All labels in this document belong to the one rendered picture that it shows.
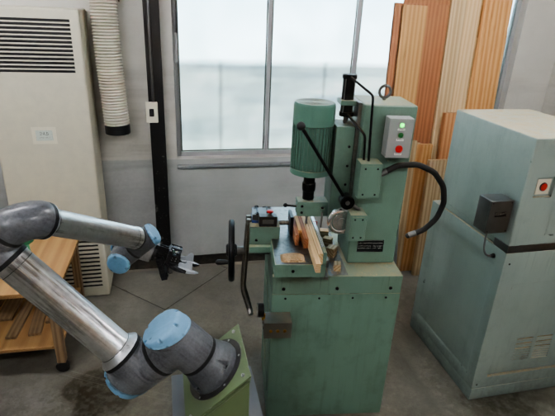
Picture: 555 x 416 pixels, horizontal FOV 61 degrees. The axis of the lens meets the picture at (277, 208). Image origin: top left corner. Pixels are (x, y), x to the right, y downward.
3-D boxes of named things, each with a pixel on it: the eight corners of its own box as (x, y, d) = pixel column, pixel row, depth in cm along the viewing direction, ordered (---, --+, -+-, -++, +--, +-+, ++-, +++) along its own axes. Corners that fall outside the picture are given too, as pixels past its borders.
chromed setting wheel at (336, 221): (324, 232, 207) (327, 206, 202) (353, 232, 208) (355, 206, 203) (326, 235, 204) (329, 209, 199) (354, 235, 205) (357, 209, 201)
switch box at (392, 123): (380, 153, 195) (386, 115, 188) (404, 153, 196) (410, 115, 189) (385, 158, 189) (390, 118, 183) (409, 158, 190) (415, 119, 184)
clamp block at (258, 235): (248, 230, 225) (249, 213, 221) (276, 230, 226) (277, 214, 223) (249, 245, 211) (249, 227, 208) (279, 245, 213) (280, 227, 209)
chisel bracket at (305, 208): (294, 213, 218) (296, 196, 215) (324, 213, 219) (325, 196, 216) (296, 219, 211) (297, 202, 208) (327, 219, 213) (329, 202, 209)
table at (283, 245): (247, 216, 247) (247, 205, 245) (304, 217, 250) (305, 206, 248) (251, 278, 192) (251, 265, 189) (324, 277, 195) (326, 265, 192)
